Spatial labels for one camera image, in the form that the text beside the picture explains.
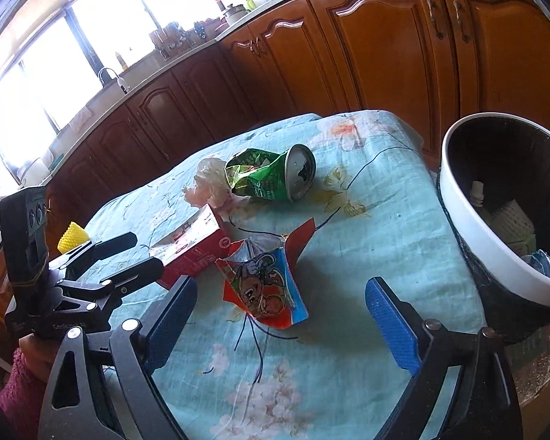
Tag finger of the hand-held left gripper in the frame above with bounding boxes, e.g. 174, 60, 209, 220
48, 232, 138, 280
80, 257, 165, 313

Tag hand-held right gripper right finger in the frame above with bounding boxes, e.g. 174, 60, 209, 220
365, 277, 524, 440

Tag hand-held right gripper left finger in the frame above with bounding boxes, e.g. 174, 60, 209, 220
37, 275, 199, 440

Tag red and white carton box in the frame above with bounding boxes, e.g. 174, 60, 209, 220
149, 205, 232, 289

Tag red cartoon snack packet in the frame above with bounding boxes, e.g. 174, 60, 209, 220
214, 217, 315, 331

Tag white rimmed black trash bin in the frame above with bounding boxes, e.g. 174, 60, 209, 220
437, 112, 550, 344

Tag small green box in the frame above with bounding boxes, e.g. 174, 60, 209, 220
509, 234, 537, 257

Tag large white foam fruit net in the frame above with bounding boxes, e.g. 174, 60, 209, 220
490, 199, 535, 243

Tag small white bottle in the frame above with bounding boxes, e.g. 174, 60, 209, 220
468, 181, 491, 214

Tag grey plastic bag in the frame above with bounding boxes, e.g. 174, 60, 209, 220
522, 248, 550, 280

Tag person's left forearm pink sleeve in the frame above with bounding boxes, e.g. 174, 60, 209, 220
0, 347, 47, 440

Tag person's left hand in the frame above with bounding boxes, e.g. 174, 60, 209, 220
17, 334, 69, 383

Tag yellow foam fruit net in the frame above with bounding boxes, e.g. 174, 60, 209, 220
57, 221, 91, 254

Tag light blue floral tablecloth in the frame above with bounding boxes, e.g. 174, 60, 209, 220
80, 110, 487, 440

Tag pinkish crumpled plastic bag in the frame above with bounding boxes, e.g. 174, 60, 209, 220
183, 158, 232, 209

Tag crushed green drink can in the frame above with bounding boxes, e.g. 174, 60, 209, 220
224, 143, 315, 202

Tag steel kitchen faucet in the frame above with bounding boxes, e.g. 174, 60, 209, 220
98, 67, 130, 95

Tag pale stone countertop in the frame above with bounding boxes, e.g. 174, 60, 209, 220
0, 0, 441, 267

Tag kitchen window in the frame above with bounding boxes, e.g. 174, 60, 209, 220
0, 0, 225, 184

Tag dish rack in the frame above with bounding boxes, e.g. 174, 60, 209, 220
149, 22, 198, 58

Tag wooden base cabinets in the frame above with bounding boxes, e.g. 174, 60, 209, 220
0, 0, 550, 363

